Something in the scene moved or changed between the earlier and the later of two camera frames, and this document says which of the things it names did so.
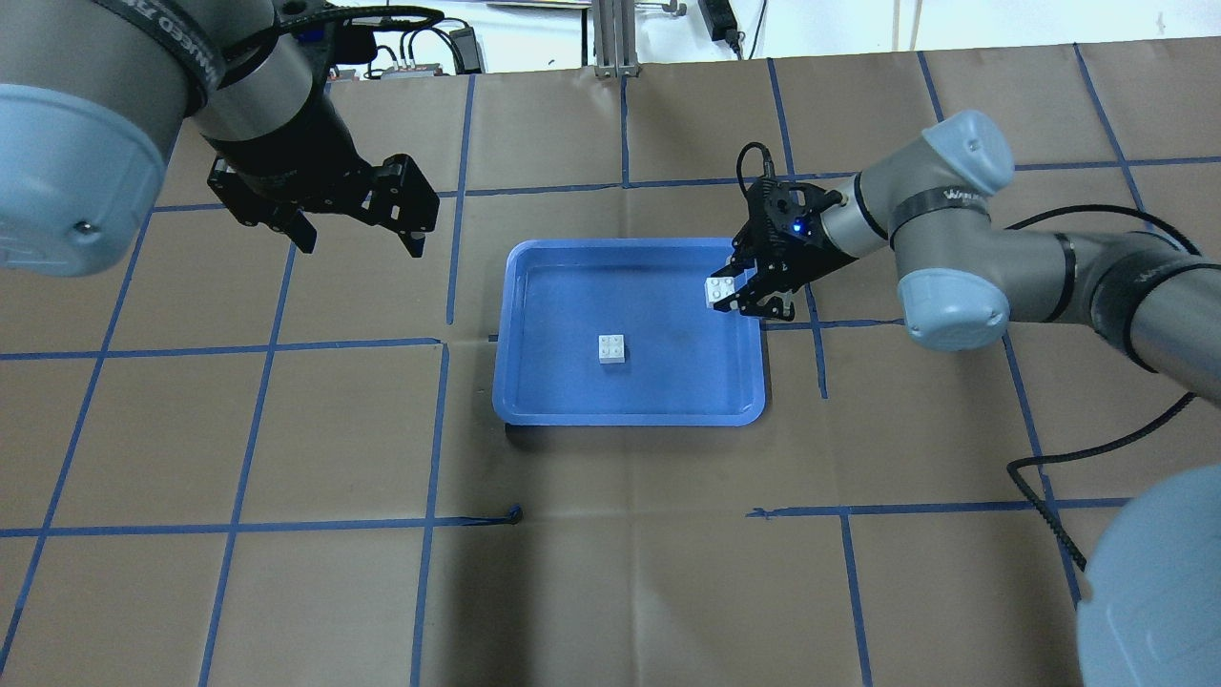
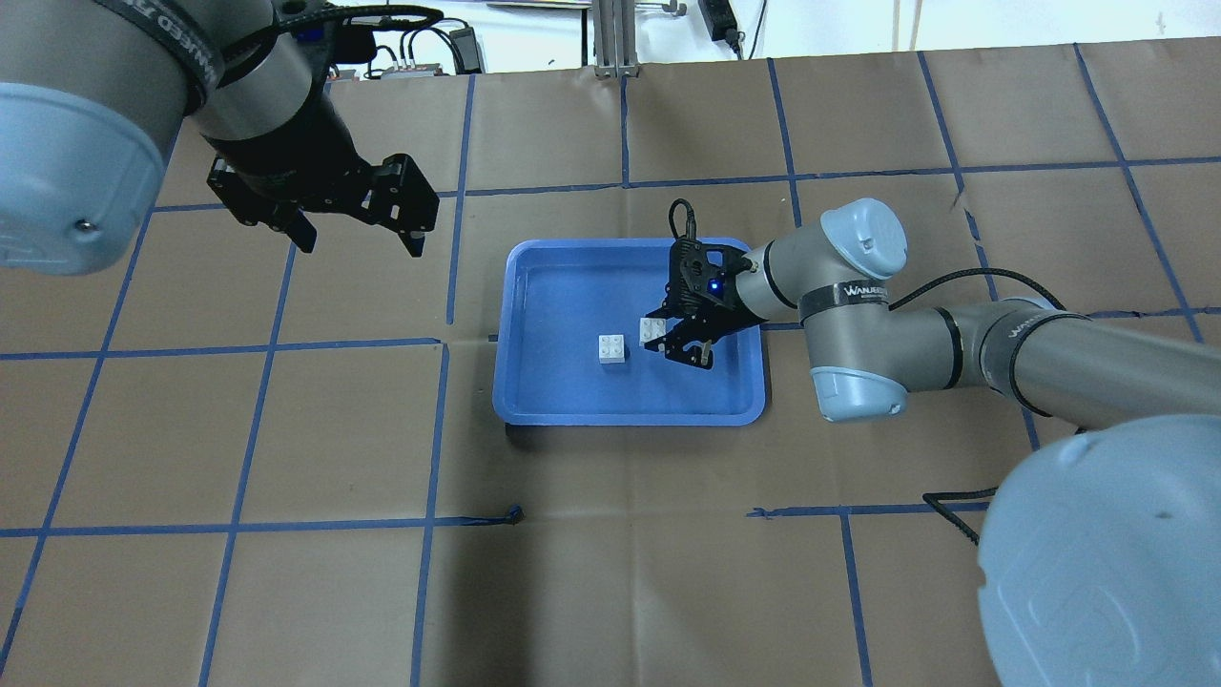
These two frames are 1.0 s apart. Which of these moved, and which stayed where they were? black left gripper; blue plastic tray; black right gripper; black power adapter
Moved: black right gripper
Stayed: black left gripper; black power adapter; blue plastic tray
